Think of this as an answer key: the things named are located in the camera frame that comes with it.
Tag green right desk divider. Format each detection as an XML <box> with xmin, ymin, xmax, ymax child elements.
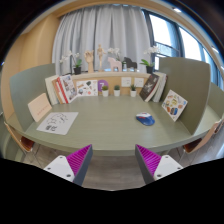
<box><xmin>159</xmin><ymin>57</ymin><xmax>224</xmax><ymax>134</ymax></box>

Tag black wooden horse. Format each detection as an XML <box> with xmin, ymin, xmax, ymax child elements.
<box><xmin>124</xmin><ymin>57</ymin><xmax>137</xmax><ymax>69</ymax></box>

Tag right wooden chair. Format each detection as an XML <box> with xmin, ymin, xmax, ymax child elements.
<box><xmin>183</xmin><ymin>119</ymin><xmax>224</xmax><ymax>154</ymax></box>

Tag blue white computer mouse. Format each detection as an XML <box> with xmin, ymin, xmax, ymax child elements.
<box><xmin>136</xmin><ymin>112</ymin><xmax>155</xmax><ymax>126</ymax></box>

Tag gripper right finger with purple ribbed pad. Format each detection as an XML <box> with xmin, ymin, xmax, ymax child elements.
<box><xmin>135</xmin><ymin>144</ymin><xmax>182</xmax><ymax>184</ymax></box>

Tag grey curtain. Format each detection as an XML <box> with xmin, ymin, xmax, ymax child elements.
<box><xmin>52</xmin><ymin>4</ymin><xmax>150</xmax><ymax>75</ymax></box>

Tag small potted plant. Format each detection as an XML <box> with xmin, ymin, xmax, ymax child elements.
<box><xmin>130</xmin><ymin>84</ymin><xmax>137</xmax><ymax>97</ymax></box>
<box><xmin>102</xmin><ymin>85</ymin><xmax>109</xmax><ymax>97</ymax></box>
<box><xmin>114</xmin><ymin>85</ymin><xmax>120</xmax><ymax>97</ymax></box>

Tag white note card right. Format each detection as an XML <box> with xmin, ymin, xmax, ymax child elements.
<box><xmin>134</xmin><ymin>78</ymin><xmax>144</xmax><ymax>87</ymax></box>

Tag black book leaning right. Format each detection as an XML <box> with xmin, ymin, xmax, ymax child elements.
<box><xmin>139</xmin><ymin>74</ymin><xmax>160</xmax><ymax>102</ymax></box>

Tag white picture card centre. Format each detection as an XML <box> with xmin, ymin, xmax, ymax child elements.
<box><xmin>76</xmin><ymin>80</ymin><xmax>98</xmax><ymax>96</ymax></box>

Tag white note card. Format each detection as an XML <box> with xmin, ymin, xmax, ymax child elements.
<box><xmin>121</xmin><ymin>77</ymin><xmax>131</xmax><ymax>87</ymax></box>
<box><xmin>134</xmin><ymin>78</ymin><xmax>144</xmax><ymax>87</ymax></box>

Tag wooden mannequin figure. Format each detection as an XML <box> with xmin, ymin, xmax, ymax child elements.
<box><xmin>97</xmin><ymin>44</ymin><xmax>106</xmax><ymax>71</ymax></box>

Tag small potted plant middle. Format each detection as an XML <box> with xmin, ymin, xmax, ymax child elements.
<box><xmin>114</xmin><ymin>85</ymin><xmax>120</xmax><ymax>97</ymax></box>

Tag purple question mark card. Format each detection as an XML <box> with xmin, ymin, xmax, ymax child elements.
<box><xmin>98</xmin><ymin>79</ymin><xmax>109</xmax><ymax>92</ymax></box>

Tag white books behind black book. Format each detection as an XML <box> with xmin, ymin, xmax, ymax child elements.
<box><xmin>152</xmin><ymin>72</ymin><xmax>167</xmax><ymax>103</ymax></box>

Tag white orchid pot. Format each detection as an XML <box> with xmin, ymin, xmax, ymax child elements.
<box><xmin>60</xmin><ymin>51</ymin><xmax>82</xmax><ymax>75</ymax></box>
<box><xmin>140</xmin><ymin>46</ymin><xmax>160</xmax><ymax>74</ymax></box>

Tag white book far left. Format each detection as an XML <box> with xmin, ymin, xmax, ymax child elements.
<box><xmin>45</xmin><ymin>75</ymin><xmax>59</xmax><ymax>105</ymax></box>

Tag colourful sticker board right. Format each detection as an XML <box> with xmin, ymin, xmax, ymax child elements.
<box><xmin>162</xmin><ymin>90</ymin><xmax>188</xmax><ymax>122</ymax></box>

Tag left wooden chair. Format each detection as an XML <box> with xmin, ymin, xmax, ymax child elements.
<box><xmin>5</xmin><ymin>123</ymin><xmax>34</xmax><ymax>153</ymax></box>

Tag white note card left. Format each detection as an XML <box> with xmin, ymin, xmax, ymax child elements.
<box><xmin>121</xmin><ymin>77</ymin><xmax>131</xmax><ymax>87</ymax></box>

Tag green left desk divider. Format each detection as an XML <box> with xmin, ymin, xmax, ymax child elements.
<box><xmin>10</xmin><ymin>64</ymin><xmax>56</xmax><ymax>131</ymax></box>

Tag white orchid left pot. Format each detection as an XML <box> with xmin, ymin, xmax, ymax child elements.
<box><xmin>60</xmin><ymin>51</ymin><xmax>82</xmax><ymax>75</ymax></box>

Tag pink card leaning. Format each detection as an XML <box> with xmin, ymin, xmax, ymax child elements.
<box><xmin>28</xmin><ymin>93</ymin><xmax>52</xmax><ymax>122</ymax></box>

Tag illustrated book left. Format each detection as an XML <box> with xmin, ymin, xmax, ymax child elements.
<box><xmin>60</xmin><ymin>75</ymin><xmax>77</xmax><ymax>103</ymax></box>

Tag small potted plant left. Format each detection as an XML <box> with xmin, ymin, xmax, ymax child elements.
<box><xmin>102</xmin><ymin>85</ymin><xmax>109</xmax><ymax>97</ymax></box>

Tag small potted plant right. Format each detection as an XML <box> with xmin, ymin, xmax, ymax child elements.
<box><xmin>130</xmin><ymin>84</ymin><xmax>137</xmax><ymax>97</ymax></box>

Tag green desk divider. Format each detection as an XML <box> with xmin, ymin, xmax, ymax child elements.
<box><xmin>159</xmin><ymin>57</ymin><xmax>224</xmax><ymax>134</ymax></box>
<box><xmin>10</xmin><ymin>64</ymin><xmax>56</xmax><ymax>131</ymax></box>

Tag red white book left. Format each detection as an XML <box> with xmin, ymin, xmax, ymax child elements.
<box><xmin>56</xmin><ymin>77</ymin><xmax>68</xmax><ymax>104</ymax></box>

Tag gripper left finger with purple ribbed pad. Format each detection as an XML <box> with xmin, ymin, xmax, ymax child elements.
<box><xmin>44</xmin><ymin>145</ymin><xmax>93</xmax><ymax>186</ymax></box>

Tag pink wooden horse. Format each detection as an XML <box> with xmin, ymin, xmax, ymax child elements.
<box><xmin>108</xmin><ymin>57</ymin><xmax>122</xmax><ymax>72</ymax></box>

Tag white sheet with drawings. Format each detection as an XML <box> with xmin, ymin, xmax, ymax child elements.
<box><xmin>37</xmin><ymin>112</ymin><xmax>78</xmax><ymax>135</ymax></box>

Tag wooden chair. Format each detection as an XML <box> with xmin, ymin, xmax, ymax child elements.
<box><xmin>183</xmin><ymin>119</ymin><xmax>224</xmax><ymax>154</ymax></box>
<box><xmin>5</xmin><ymin>123</ymin><xmax>34</xmax><ymax>153</ymax></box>

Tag white orchid right pot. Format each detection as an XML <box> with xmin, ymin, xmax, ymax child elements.
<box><xmin>140</xmin><ymin>46</ymin><xmax>160</xmax><ymax>74</ymax></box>

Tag white orchid centre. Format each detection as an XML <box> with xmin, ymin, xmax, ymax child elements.
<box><xmin>107</xmin><ymin>48</ymin><xmax>121</xmax><ymax>62</ymax></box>

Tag wooden hand model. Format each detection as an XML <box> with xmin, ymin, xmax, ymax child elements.
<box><xmin>84</xmin><ymin>51</ymin><xmax>94</xmax><ymax>73</ymax></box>

